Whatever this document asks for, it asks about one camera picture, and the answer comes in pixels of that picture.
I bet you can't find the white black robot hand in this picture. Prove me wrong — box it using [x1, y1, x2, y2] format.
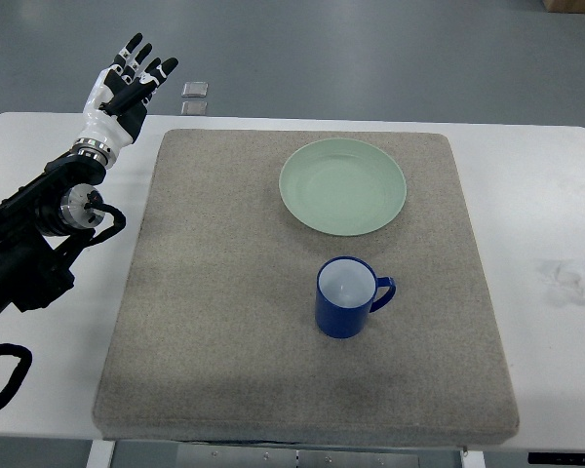
[74, 33, 178, 169]

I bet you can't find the blue mug white inside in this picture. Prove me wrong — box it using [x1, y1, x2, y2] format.
[314, 255, 398, 339]

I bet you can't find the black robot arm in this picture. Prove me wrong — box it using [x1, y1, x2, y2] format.
[0, 137, 126, 314]

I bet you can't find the lower floor socket plate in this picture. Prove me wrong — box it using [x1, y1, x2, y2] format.
[180, 100, 208, 116]

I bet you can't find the floor socket plate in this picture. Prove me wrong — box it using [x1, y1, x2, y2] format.
[181, 82, 209, 98]
[180, 100, 208, 116]

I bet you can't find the upper floor socket plate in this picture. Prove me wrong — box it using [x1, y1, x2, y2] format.
[181, 82, 209, 98]

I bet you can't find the light green plate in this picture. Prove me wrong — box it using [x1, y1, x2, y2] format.
[279, 137, 408, 237]

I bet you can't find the beige fabric mat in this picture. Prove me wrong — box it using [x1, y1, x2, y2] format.
[93, 130, 520, 447]

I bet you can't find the cardboard box corner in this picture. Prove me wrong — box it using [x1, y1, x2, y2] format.
[542, 0, 585, 14]

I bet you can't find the black table control panel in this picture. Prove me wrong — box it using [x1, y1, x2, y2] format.
[527, 452, 585, 466]

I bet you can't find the black cable loop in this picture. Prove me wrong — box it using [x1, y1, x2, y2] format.
[0, 342, 33, 419]

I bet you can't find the metal table frame bracket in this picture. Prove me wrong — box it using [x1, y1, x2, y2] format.
[175, 444, 420, 468]

